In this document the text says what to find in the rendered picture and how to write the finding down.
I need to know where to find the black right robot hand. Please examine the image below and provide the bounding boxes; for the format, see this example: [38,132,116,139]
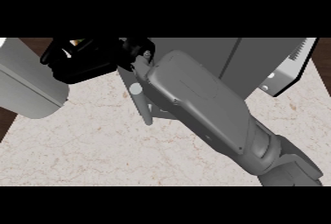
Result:
[117,37,157,73]

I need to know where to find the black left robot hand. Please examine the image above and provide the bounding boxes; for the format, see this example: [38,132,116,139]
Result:
[39,37,128,86]

